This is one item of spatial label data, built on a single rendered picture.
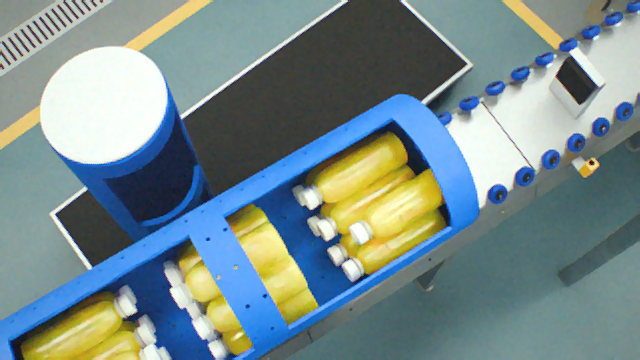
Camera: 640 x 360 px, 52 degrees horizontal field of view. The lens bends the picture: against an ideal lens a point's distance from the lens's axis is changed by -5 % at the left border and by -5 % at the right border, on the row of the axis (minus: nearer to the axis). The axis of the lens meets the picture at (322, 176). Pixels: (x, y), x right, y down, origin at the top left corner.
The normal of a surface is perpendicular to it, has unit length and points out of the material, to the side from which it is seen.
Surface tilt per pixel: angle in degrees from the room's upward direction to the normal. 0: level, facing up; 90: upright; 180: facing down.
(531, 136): 0
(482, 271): 0
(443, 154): 15
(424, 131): 6
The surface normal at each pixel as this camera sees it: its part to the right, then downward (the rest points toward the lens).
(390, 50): 0.00, -0.37
